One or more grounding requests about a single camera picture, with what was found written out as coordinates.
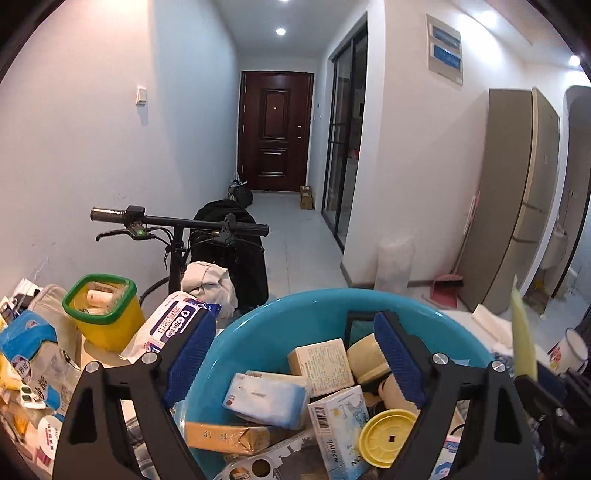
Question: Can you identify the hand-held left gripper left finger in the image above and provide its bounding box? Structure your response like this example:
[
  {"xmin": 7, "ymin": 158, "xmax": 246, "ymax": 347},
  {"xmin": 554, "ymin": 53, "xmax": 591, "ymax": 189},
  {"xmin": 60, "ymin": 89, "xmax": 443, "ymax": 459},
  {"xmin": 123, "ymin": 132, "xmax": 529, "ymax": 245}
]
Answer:
[{"xmin": 52, "ymin": 310, "xmax": 218, "ymax": 480}]

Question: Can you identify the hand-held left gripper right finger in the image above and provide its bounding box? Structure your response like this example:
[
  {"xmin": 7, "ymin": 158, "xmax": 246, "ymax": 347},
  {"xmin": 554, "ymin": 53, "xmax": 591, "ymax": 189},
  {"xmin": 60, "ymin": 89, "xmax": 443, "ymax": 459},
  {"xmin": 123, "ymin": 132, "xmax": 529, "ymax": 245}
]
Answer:
[{"xmin": 373, "ymin": 310, "xmax": 540, "ymax": 480}]

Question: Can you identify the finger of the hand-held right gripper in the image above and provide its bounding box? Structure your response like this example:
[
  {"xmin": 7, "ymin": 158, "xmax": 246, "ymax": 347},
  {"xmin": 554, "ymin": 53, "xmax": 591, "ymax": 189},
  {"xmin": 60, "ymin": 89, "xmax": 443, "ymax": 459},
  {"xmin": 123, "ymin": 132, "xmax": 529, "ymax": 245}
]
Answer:
[{"xmin": 513, "ymin": 364, "xmax": 571, "ymax": 418}]

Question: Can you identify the white wet wipes pack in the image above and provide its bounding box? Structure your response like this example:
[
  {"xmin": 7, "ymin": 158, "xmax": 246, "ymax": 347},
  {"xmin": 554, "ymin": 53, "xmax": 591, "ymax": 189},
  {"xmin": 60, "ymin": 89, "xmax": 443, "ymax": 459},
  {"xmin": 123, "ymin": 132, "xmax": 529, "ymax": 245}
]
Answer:
[{"xmin": 120, "ymin": 291, "xmax": 222, "ymax": 365}]

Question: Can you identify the teal plastic basin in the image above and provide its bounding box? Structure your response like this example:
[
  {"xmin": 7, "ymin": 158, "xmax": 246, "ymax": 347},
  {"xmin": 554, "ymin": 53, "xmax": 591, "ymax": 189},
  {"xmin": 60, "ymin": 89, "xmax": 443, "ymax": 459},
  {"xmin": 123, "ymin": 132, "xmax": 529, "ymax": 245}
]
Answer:
[{"xmin": 173, "ymin": 288, "xmax": 511, "ymax": 480}]

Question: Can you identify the pale yellow packet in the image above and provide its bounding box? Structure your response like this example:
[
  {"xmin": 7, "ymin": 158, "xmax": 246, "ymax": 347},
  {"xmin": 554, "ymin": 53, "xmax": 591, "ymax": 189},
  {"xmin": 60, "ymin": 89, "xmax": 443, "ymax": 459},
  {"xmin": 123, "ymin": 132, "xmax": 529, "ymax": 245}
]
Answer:
[{"xmin": 510, "ymin": 274, "xmax": 539, "ymax": 384}]

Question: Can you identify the pale yellow round container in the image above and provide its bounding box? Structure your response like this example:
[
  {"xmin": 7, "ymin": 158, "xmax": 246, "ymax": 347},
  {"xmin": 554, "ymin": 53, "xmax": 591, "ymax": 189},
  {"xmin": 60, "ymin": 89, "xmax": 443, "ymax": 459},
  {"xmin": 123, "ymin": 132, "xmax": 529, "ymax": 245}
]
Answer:
[{"xmin": 346, "ymin": 333, "xmax": 393, "ymax": 385}]

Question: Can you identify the tan round container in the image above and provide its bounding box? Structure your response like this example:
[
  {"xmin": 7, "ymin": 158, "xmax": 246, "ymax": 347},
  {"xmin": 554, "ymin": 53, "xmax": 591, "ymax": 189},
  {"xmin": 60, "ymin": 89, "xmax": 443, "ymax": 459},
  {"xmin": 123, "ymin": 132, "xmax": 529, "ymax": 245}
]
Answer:
[{"xmin": 378, "ymin": 373, "xmax": 409, "ymax": 409}]

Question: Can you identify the white enamel mug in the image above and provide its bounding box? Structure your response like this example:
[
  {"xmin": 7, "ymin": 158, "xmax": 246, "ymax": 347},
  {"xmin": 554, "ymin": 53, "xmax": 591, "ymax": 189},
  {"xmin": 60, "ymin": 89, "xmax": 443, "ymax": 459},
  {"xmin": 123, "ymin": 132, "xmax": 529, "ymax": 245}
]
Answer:
[{"xmin": 549, "ymin": 328, "xmax": 589, "ymax": 376}]

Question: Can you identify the blue plaid cloth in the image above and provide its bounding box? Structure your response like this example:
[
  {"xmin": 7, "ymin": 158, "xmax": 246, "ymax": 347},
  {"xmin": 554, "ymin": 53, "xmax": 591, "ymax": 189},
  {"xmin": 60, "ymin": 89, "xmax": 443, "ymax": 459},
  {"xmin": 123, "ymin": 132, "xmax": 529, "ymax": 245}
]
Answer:
[{"xmin": 120, "ymin": 348, "xmax": 518, "ymax": 480}]

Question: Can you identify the black framed box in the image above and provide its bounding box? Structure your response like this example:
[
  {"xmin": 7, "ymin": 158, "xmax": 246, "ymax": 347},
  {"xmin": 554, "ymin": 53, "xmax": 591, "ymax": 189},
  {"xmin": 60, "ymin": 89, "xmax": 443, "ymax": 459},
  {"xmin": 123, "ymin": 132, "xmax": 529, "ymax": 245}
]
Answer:
[{"xmin": 346, "ymin": 310, "xmax": 380, "ymax": 344}]

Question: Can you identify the grey white cloth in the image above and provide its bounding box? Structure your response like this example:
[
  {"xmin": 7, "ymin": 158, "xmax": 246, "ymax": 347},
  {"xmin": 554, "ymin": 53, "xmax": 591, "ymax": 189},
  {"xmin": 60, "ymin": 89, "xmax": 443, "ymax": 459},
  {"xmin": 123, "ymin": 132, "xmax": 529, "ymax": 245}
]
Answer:
[{"xmin": 180, "ymin": 261, "xmax": 238, "ymax": 319}]

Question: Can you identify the beige cardboard box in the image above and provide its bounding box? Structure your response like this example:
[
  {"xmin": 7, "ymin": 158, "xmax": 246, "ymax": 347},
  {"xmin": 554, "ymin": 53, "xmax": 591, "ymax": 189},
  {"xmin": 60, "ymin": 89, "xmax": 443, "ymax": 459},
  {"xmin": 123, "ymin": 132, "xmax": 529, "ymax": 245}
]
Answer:
[{"xmin": 287, "ymin": 338, "xmax": 355, "ymax": 398}]

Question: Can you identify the yellow round lid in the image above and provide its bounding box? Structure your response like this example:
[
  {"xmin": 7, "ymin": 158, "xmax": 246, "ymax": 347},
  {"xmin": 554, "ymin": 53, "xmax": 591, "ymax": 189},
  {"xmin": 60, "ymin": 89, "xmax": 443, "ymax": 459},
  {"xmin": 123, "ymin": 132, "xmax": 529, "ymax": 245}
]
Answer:
[{"xmin": 359, "ymin": 408, "xmax": 419, "ymax": 469}]

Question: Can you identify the red dustpan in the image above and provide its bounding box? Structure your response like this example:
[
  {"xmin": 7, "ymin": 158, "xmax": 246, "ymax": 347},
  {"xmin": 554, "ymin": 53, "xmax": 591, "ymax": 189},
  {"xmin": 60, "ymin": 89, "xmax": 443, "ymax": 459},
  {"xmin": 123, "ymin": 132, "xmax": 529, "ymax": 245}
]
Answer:
[{"xmin": 429, "ymin": 274, "xmax": 462, "ymax": 310}]

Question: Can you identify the yellow container with green rim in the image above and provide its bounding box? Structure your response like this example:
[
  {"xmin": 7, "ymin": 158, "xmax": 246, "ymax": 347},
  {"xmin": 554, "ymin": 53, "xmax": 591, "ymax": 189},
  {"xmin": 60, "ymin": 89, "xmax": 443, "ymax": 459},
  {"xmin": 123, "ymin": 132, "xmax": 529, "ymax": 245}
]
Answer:
[{"xmin": 62, "ymin": 274, "xmax": 146, "ymax": 354}]

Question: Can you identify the beige soap packet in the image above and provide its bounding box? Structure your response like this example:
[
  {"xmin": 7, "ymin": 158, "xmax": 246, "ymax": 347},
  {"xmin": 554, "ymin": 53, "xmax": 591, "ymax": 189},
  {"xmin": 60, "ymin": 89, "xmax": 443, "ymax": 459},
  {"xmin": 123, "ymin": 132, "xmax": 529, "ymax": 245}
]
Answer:
[{"xmin": 185, "ymin": 421, "xmax": 273, "ymax": 455}]

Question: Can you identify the small blue tissue pack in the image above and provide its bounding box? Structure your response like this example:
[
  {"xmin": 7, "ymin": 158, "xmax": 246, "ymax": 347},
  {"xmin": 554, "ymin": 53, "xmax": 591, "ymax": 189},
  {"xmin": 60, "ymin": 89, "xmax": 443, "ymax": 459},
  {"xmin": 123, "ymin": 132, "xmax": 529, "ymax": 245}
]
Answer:
[{"xmin": 222, "ymin": 371, "xmax": 310, "ymax": 428}]

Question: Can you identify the white blue carton box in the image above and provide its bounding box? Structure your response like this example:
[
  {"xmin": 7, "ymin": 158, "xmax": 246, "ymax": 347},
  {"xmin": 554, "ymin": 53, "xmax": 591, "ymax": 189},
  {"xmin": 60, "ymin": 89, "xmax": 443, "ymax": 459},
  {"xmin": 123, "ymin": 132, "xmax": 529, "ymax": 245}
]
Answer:
[{"xmin": 307, "ymin": 385, "xmax": 370, "ymax": 480}]

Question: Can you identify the bubble wrap roll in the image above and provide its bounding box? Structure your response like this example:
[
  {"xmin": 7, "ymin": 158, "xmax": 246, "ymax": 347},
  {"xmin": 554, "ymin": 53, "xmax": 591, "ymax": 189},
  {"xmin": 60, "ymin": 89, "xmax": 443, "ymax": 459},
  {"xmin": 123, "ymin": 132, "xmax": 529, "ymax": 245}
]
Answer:
[{"xmin": 374, "ymin": 236, "xmax": 415, "ymax": 291}]

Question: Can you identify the blue white mask pack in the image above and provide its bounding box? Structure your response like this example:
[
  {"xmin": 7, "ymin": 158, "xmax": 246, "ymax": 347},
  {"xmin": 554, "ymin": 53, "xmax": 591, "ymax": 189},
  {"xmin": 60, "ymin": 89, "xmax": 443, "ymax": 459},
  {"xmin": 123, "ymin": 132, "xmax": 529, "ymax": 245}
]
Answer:
[{"xmin": 429, "ymin": 436, "xmax": 462, "ymax": 480}]

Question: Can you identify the white phone case with holes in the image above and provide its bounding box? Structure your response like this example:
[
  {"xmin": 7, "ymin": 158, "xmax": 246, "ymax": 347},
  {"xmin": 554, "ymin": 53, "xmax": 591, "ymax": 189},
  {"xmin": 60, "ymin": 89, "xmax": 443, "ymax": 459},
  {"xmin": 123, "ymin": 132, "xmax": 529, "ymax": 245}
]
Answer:
[{"xmin": 213, "ymin": 450, "xmax": 296, "ymax": 480}]

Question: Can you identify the beige canvas bag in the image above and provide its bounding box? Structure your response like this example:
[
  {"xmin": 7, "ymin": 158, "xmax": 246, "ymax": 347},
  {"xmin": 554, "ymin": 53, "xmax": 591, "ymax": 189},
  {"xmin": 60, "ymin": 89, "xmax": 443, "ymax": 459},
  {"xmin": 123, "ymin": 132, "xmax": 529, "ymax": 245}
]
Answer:
[{"xmin": 28, "ymin": 284, "xmax": 81, "ymax": 356}]

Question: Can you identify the white jar with lid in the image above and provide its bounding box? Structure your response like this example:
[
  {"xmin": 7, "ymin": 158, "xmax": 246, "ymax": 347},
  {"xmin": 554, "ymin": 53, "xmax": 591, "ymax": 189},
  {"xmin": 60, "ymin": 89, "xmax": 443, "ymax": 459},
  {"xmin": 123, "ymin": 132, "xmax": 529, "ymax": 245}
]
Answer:
[{"xmin": 37, "ymin": 413, "xmax": 65, "ymax": 462}]

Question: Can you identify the blue white powder bag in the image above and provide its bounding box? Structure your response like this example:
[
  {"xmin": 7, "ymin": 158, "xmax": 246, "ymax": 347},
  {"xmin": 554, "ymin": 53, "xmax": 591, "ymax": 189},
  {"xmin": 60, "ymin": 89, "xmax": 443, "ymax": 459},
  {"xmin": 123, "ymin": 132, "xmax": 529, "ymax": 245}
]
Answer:
[{"xmin": 0, "ymin": 310, "xmax": 84, "ymax": 416}]

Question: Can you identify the white green small packet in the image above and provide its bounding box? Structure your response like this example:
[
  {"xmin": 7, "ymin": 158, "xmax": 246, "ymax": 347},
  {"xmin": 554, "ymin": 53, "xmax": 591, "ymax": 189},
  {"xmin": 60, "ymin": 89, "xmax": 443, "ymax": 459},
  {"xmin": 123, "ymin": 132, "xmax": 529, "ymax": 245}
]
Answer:
[{"xmin": 17, "ymin": 387, "xmax": 46, "ymax": 411}]

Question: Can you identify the black trash bag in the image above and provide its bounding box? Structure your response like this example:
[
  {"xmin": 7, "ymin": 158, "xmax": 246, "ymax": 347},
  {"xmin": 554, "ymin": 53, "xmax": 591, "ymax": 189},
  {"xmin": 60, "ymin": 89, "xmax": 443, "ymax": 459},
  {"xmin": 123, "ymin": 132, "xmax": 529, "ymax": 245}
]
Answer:
[{"xmin": 227, "ymin": 179, "xmax": 254, "ymax": 206}]

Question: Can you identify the yellow patterned snack bag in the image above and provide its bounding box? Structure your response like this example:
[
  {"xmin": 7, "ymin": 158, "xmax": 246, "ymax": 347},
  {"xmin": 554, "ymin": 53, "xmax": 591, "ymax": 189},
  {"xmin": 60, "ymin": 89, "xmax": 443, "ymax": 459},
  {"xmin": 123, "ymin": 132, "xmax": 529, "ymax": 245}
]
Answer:
[{"xmin": 0, "ymin": 360, "xmax": 19, "ymax": 416}]

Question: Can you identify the beige refrigerator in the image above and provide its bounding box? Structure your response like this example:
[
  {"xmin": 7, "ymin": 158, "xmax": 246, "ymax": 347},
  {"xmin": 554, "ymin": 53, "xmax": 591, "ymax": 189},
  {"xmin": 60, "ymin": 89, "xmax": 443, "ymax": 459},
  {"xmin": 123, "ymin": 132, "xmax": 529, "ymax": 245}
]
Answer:
[{"xmin": 459, "ymin": 88, "xmax": 561, "ymax": 317}]

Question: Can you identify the black framed sliding glass door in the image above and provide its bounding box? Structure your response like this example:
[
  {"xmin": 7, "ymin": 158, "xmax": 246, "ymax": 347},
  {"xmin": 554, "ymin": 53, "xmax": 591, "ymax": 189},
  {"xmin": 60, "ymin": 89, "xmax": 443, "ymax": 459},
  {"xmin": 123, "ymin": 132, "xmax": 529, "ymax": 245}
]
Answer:
[{"xmin": 321, "ymin": 13, "xmax": 369, "ymax": 254}]

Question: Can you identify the dark brown entrance door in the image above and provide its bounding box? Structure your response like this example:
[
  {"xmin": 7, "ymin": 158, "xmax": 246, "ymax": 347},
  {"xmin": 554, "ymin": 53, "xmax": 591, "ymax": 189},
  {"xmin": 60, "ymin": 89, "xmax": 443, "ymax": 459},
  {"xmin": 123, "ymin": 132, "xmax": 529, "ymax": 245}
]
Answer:
[{"xmin": 238, "ymin": 70, "xmax": 315, "ymax": 193}]

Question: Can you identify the bicycle handlebar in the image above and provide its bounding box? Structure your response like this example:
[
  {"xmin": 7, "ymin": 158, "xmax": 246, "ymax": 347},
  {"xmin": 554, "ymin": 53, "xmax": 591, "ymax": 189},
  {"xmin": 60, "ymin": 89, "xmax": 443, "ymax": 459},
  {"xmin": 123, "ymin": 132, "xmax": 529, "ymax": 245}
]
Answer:
[{"xmin": 90, "ymin": 205, "xmax": 271, "ymax": 319}]

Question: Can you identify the grey wall electrical panel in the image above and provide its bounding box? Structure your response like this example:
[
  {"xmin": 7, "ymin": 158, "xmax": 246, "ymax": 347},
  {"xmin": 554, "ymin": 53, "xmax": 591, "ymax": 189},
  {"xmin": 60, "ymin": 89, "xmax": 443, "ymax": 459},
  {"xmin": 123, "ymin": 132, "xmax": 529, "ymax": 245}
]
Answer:
[{"xmin": 426, "ymin": 13, "xmax": 464, "ymax": 87}]

